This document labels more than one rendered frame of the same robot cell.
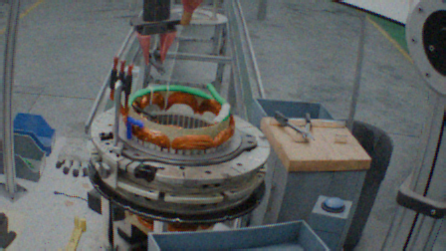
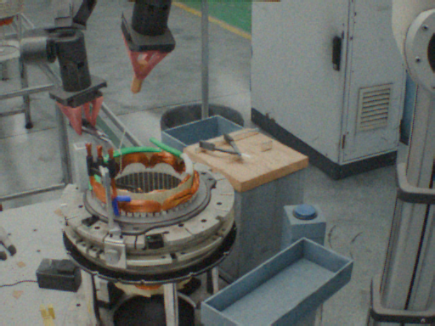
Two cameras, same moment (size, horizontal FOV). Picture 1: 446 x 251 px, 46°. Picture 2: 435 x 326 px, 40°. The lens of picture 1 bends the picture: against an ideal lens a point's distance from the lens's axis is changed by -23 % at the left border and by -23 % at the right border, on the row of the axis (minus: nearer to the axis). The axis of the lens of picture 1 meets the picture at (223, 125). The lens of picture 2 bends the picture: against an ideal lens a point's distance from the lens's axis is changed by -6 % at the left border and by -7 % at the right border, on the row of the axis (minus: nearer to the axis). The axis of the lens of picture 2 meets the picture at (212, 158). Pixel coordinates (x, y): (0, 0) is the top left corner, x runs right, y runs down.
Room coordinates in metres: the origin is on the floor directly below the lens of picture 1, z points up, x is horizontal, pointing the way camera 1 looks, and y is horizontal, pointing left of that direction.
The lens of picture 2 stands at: (0.08, 0.34, 1.65)
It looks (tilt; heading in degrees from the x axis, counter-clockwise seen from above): 26 degrees down; 338
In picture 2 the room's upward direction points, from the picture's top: straight up
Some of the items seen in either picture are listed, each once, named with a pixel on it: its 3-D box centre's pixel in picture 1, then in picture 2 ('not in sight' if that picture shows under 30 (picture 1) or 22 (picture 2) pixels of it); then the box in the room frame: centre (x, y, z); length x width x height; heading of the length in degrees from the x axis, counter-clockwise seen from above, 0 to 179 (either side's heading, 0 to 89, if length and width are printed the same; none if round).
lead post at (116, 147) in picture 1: (118, 118); (111, 201); (0.94, 0.16, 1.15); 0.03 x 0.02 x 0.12; 178
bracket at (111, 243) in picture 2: (112, 169); (116, 251); (0.92, 0.17, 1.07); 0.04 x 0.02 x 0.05; 54
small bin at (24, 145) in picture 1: (20, 156); not in sight; (1.37, 0.55, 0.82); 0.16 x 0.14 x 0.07; 94
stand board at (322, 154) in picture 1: (318, 143); (245, 157); (1.20, -0.19, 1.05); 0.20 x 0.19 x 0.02; 15
